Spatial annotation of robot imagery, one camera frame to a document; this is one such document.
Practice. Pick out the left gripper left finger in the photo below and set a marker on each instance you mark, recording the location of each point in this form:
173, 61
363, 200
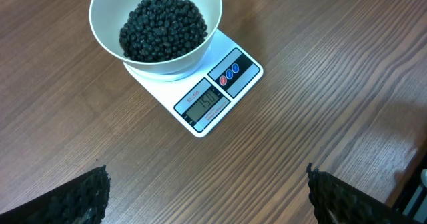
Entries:
81, 200

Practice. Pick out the white digital kitchen scale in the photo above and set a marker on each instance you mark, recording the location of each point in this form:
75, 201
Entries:
200, 98

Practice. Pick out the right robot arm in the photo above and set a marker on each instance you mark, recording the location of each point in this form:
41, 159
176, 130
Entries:
407, 199

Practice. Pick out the black beans in bowl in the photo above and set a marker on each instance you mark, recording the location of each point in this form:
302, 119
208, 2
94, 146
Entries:
162, 30

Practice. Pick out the white bowl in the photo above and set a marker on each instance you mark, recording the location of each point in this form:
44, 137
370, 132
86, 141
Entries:
107, 17

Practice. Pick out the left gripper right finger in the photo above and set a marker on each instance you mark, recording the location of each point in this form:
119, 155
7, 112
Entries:
335, 201

